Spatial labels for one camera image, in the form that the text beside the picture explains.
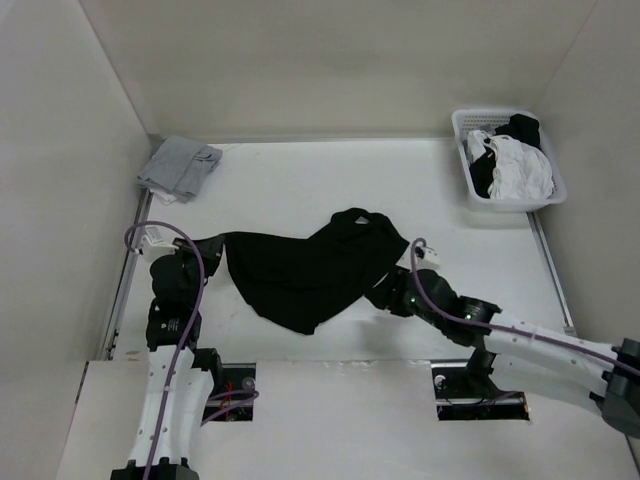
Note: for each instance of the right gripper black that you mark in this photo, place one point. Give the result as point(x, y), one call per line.
point(382, 295)

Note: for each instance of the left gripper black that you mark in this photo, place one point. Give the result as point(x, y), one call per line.
point(211, 250)

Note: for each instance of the black tank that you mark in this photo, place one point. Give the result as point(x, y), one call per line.
point(298, 283)
point(527, 130)

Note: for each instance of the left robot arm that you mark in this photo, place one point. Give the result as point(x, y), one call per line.
point(181, 376)

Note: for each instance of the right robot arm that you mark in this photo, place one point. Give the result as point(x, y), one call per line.
point(510, 354)

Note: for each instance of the folded white tank top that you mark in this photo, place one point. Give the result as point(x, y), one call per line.
point(164, 197)

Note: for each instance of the folded grey tank top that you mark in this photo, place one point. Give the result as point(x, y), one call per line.
point(179, 168)

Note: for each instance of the white tank top in basket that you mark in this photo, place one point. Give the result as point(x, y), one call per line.
point(520, 167)

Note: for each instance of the black tank top in basket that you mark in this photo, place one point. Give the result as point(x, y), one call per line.
point(527, 130)

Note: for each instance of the white plastic laundry basket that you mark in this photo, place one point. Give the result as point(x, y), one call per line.
point(466, 120)

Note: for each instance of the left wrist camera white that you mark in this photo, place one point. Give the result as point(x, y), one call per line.
point(152, 244)

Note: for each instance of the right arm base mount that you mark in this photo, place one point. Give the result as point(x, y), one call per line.
point(460, 397)

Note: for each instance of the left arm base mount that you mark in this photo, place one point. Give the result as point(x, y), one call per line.
point(233, 396)

